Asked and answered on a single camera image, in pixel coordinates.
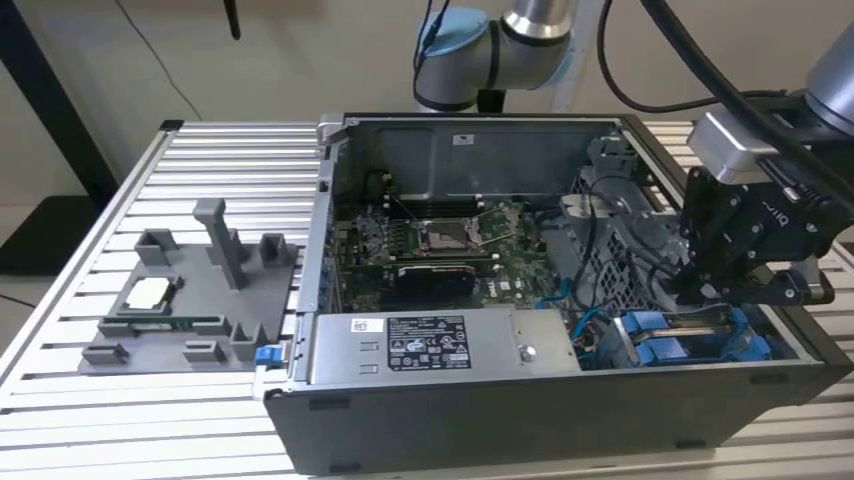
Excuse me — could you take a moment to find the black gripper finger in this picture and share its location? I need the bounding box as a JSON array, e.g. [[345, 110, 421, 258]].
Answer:
[[677, 167, 743, 305], [710, 254, 835, 306]]

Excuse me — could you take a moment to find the grey disk bay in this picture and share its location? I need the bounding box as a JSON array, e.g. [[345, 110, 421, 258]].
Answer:
[[613, 299, 776, 366]]

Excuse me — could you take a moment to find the black RAM slot bank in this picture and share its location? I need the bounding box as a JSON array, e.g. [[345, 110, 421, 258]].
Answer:
[[384, 194, 486, 215]]

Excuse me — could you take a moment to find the grey perforated drive cage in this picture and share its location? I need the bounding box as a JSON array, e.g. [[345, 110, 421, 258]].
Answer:
[[540, 164, 686, 314]]

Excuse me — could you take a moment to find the green motherboard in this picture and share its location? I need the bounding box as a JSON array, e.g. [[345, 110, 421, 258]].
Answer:
[[333, 199, 569, 314]]

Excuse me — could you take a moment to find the metal socket cover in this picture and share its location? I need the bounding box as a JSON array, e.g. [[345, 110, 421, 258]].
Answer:
[[470, 207, 524, 246]]

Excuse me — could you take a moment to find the CPU socket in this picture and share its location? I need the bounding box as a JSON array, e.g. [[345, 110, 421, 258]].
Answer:
[[417, 219, 477, 254]]

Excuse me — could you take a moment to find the silver power supply unit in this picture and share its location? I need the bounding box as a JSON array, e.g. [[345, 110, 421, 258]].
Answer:
[[310, 308, 580, 386]]

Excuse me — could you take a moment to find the black graphics card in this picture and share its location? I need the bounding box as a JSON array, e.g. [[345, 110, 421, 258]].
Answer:
[[385, 262, 480, 310]]

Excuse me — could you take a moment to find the thin metal locking lever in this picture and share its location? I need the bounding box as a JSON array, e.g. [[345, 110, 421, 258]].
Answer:
[[392, 196, 424, 222]]

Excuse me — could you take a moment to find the black open PC case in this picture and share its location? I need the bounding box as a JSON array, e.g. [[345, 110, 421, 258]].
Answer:
[[251, 110, 854, 476]]

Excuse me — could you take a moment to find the grey parts rack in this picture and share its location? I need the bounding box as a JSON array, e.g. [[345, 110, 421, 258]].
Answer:
[[78, 198, 302, 375]]

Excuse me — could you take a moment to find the black antenna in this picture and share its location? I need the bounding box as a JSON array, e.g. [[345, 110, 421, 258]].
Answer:
[[222, 0, 243, 41]]

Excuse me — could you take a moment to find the green RAM stick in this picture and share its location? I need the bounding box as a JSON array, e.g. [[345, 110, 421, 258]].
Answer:
[[130, 315, 222, 333]]

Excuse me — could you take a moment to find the silver CPU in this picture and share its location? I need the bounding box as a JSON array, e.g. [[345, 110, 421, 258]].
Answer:
[[125, 277, 181, 312]]

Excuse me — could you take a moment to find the black flat base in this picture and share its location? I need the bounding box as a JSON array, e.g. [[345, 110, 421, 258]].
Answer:
[[0, 195, 103, 277]]

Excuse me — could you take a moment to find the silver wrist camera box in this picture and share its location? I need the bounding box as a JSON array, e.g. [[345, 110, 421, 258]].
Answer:
[[686, 112, 781, 184]]

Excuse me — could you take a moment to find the long black case wire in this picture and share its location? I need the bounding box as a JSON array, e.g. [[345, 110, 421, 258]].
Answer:
[[572, 174, 646, 311]]

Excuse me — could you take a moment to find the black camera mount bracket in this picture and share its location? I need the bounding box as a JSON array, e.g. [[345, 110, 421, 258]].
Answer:
[[740, 89, 854, 149]]

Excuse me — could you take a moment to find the blue wire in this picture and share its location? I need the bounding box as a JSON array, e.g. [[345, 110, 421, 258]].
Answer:
[[537, 292, 620, 354]]

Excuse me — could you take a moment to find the thin black looped cable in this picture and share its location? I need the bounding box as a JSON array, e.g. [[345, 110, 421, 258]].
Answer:
[[597, 0, 733, 112]]

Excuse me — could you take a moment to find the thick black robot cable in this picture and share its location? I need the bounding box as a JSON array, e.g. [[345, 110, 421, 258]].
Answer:
[[638, 0, 836, 204]]

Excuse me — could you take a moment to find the thin black wall cable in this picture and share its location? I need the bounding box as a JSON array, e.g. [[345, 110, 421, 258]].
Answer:
[[113, 0, 203, 121]]

